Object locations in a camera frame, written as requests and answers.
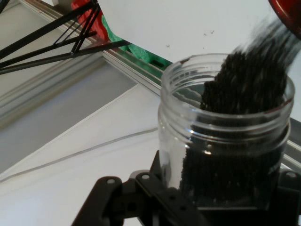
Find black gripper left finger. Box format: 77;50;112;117
70;149;212;226

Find red foam puzzle block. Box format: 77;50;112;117
71;0;108;42

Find black tripod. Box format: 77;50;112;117
0;0;132;75

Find white wall cable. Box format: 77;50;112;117
0;128;158;182

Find clear plastic jar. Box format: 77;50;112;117
157;53;296;210

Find black seeds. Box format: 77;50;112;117
178;14;301;208

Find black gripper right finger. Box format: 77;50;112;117
265;169;301;226

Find aluminium wall rail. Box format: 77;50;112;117
20;0;301;170

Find green foam puzzle block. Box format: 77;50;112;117
119;40;174;69
101;14;123;43

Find red bowl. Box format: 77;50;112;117
268;0;301;40

